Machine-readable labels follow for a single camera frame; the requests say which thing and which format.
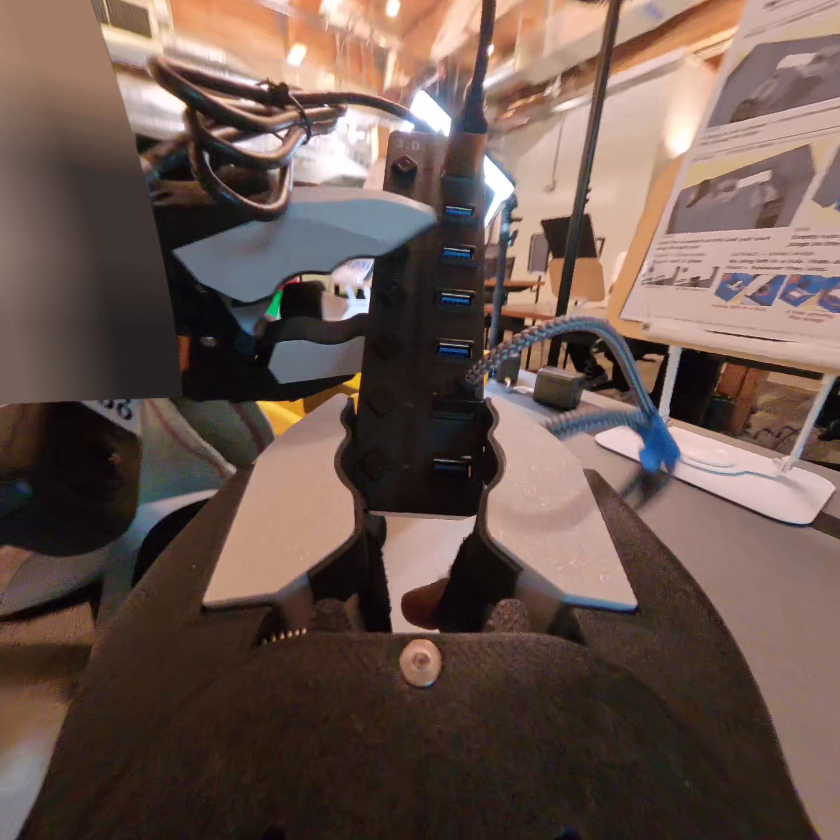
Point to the person's left forearm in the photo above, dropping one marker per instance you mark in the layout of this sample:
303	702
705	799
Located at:
210	433

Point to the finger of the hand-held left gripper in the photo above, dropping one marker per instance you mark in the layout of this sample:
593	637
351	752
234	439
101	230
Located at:
295	236
315	361

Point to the instruction poster board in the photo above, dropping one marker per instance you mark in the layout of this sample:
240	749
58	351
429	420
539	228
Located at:
754	197

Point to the black usb hub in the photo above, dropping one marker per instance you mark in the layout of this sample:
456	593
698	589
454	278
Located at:
420	275

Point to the white board stand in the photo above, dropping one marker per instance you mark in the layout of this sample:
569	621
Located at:
754	476

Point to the dark grey power adapter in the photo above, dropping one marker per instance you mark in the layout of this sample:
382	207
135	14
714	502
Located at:
558	388

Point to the bright light panel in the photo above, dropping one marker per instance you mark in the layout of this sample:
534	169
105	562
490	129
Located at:
430	108

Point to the black monitor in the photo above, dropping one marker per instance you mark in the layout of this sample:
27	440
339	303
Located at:
568	236

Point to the person's right hand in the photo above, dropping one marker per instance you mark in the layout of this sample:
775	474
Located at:
426	604

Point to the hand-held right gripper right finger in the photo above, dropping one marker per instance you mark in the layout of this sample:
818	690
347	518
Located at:
558	525

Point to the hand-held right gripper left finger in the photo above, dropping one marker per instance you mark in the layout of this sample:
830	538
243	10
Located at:
289	525

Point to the black light stand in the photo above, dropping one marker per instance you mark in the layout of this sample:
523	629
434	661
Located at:
595	131

